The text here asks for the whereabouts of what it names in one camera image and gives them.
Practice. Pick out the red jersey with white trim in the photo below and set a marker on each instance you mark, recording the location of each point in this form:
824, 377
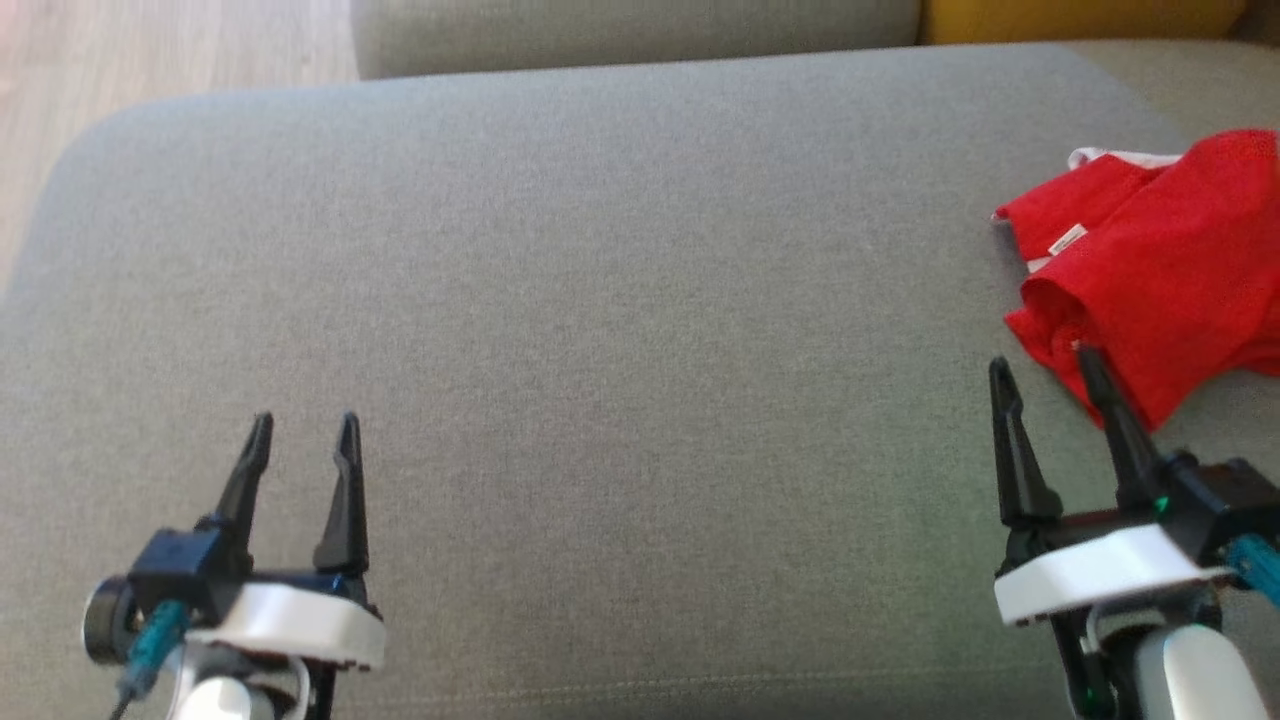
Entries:
1180, 260

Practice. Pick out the grey sofa seat cushion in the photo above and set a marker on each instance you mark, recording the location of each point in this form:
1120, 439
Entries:
600, 350

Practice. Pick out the yellow pillow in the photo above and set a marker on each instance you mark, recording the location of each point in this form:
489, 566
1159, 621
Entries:
1080, 15

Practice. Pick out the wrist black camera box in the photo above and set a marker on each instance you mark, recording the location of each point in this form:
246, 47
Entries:
1220, 500
175, 560

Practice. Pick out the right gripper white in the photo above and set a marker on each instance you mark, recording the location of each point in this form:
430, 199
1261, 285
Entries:
1090, 570

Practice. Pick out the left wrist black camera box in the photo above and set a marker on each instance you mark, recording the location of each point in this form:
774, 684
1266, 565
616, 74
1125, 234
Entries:
175, 560

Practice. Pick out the grey sofa back cushion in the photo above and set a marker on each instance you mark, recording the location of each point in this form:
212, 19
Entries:
640, 30

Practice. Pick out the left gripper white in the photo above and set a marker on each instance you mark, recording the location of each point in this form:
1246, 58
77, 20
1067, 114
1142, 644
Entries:
300, 620

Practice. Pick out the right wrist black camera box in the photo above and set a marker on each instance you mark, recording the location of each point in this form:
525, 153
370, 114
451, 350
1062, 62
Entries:
1220, 500

